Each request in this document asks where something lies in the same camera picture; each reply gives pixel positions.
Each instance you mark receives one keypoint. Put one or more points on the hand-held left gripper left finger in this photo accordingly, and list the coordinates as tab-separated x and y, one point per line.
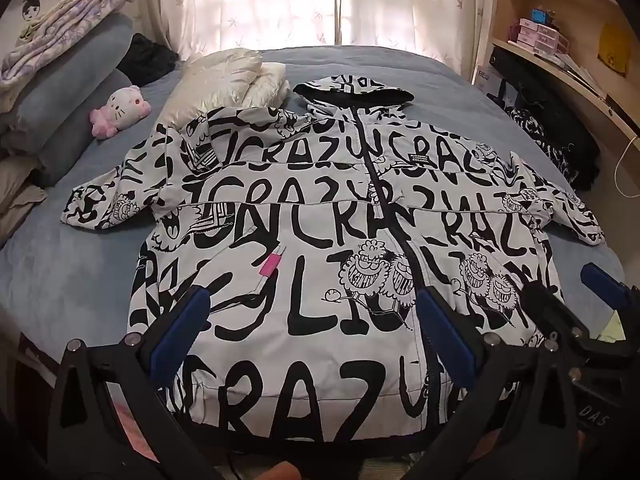
185	320

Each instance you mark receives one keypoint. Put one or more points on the pink white cat plush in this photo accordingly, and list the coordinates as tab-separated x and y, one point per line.
122	107

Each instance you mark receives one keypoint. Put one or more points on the small blue box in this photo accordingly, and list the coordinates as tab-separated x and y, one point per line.
540	16

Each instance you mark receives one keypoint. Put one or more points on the black white printed hooded jacket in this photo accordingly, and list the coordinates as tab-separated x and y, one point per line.
310	240

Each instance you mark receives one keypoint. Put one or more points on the yellow paper sheet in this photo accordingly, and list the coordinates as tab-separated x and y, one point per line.
615	47

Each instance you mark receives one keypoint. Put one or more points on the pale green cloth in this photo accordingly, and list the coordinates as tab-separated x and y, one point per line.
612	327

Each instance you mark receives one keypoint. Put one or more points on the cartoon figure wall sticker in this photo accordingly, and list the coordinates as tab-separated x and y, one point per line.
32	10

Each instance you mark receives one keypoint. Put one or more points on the black white patterned hanging garment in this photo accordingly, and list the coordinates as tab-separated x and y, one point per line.
555	140

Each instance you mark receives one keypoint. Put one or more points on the beige cloth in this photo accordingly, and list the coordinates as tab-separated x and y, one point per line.
20	200

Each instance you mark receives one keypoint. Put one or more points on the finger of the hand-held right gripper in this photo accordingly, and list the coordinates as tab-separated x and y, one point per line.
602	280
545	305

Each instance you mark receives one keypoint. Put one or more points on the white leaf print curtain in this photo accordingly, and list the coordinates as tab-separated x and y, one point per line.
240	0
410	0

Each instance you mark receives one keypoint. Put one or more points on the white printed box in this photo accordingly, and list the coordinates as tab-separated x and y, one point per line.
486	77

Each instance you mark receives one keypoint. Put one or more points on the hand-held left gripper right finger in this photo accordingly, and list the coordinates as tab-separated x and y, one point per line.
450	332

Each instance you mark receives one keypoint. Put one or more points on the stack of pink boxes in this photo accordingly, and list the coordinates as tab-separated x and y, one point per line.
540	35

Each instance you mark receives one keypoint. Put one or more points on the grey blue pillow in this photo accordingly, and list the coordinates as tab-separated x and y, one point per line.
75	55
65	130

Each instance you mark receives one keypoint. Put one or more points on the black clothes heap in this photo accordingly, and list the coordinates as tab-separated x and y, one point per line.
150	60

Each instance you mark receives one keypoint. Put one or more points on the bed with blue sheet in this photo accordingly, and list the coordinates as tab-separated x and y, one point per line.
450	95

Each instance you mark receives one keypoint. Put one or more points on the black flat device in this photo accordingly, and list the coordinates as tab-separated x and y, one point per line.
625	115

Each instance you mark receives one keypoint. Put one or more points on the stack of papers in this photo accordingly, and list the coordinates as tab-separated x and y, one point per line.
580	70

